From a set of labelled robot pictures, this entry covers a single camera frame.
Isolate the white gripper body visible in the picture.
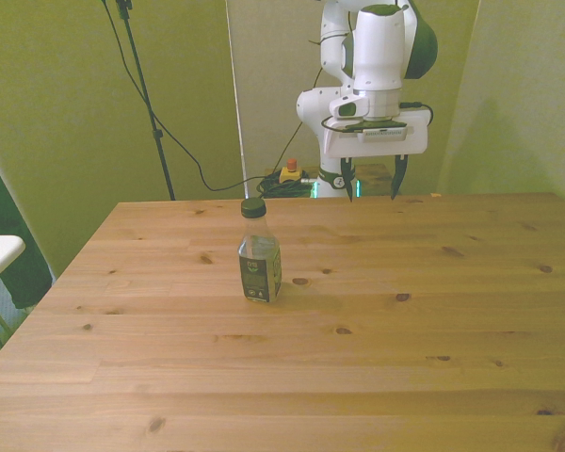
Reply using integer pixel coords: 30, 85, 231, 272
322, 108, 429, 159

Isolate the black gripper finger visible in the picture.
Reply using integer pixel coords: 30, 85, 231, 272
390, 154, 409, 201
340, 157, 355, 203

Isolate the clear plastic bottle black cap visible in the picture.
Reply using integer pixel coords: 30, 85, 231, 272
237, 198, 283, 303

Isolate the yellow emergency stop button box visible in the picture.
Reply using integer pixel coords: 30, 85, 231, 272
281, 157, 304, 185

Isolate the thin white vertical pole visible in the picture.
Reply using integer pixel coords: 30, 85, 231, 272
224, 0, 250, 200

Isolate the coiled black cable bundle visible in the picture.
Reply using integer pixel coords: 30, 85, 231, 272
256, 171, 315, 200

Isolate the black hanging cable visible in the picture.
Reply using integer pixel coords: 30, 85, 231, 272
101, 0, 283, 193

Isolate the black camera tripod stand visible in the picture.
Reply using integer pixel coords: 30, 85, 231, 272
115, 0, 177, 202

